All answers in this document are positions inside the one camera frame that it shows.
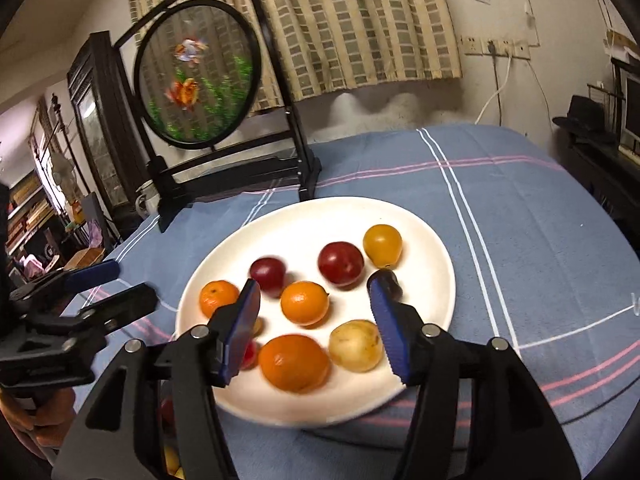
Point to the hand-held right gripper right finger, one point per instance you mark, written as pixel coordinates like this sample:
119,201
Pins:
392,335

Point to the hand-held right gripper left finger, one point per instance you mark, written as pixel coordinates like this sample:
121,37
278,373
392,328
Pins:
240,335

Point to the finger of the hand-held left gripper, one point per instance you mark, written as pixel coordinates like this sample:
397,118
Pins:
92,272
125,302

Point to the large yellow pear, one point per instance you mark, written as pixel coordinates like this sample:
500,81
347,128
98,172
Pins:
356,345

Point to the small orange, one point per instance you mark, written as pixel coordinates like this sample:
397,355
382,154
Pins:
219,299
305,302

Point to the large orange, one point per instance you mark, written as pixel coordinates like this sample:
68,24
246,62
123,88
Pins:
294,362

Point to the large red plum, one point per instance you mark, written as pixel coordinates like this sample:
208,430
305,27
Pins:
340,264

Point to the small yellow-orange fruit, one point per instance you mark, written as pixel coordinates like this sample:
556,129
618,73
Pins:
382,245

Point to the white oval plate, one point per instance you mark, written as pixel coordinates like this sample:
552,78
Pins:
300,230

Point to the person's left hand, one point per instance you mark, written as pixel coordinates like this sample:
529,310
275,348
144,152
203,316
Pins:
35,422

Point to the wooden bookshelf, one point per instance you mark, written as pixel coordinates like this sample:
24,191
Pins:
27,215

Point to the white kettle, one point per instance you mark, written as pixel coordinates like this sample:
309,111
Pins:
146,200

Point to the white standing fan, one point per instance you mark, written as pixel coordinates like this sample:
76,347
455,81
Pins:
62,172

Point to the blue plaid tablecloth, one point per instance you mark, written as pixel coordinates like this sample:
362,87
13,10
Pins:
500,260

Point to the dark coat stand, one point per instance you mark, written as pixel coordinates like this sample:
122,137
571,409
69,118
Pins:
56,120

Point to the dark wooden framed cabinet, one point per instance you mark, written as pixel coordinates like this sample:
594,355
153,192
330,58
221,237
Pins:
100,110

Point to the round goldfish screen on stand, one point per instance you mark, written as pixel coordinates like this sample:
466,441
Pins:
190,95

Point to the black side desk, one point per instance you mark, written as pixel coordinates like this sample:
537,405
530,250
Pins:
610,175

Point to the black hat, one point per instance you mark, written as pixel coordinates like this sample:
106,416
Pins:
585,120

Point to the beige checked curtain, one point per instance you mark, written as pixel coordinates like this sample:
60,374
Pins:
350,20

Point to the computer monitor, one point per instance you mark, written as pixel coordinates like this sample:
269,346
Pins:
631,110

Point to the single wall socket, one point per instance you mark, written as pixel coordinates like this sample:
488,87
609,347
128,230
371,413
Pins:
470,45

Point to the wall socket strip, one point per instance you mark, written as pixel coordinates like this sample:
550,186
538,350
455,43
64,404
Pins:
507,49

